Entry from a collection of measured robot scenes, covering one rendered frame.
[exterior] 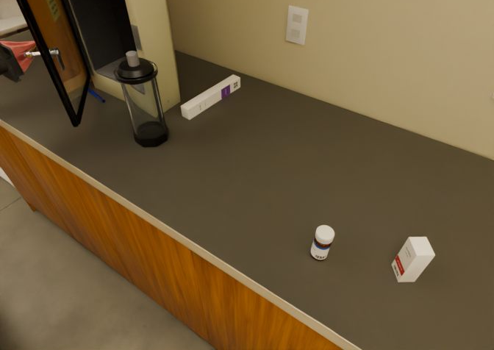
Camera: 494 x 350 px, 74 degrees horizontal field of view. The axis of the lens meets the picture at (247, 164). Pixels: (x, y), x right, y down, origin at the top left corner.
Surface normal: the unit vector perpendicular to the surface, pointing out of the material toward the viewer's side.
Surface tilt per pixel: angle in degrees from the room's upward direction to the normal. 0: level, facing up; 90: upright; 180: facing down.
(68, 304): 0
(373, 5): 90
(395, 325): 0
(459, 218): 0
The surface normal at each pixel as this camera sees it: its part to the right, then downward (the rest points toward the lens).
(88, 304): 0.01, -0.72
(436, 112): -0.56, 0.57
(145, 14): 0.83, 0.40
